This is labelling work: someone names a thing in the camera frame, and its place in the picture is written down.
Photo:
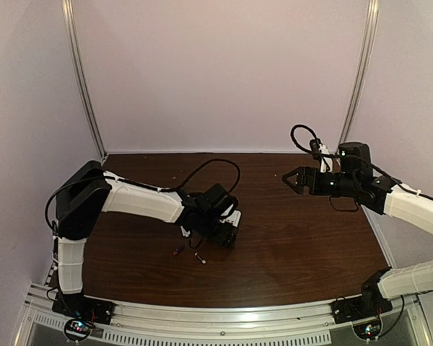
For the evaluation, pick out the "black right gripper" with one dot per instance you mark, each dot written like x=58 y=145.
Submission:
x=306 y=179

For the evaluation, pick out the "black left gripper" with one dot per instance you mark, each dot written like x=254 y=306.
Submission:
x=226 y=237

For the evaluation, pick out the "white remote control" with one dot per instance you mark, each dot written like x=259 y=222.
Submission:
x=232 y=219

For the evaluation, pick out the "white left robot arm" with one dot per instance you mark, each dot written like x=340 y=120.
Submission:
x=91 y=190

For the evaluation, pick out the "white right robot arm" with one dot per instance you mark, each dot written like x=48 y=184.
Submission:
x=376 y=190

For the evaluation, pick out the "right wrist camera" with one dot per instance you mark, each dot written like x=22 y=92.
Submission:
x=320 y=153

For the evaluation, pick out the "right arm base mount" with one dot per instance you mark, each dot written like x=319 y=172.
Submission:
x=365 y=309

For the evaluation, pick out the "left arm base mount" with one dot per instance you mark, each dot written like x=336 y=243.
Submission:
x=84 y=314

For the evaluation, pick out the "right aluminium corner post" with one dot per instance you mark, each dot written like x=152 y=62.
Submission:
x=368 y=41

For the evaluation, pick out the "aluminium corner post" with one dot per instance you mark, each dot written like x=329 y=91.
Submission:
x=368 y=41
x=81 y=80

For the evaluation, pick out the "left aluminium corner post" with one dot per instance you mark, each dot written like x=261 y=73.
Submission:
x=81 y=80

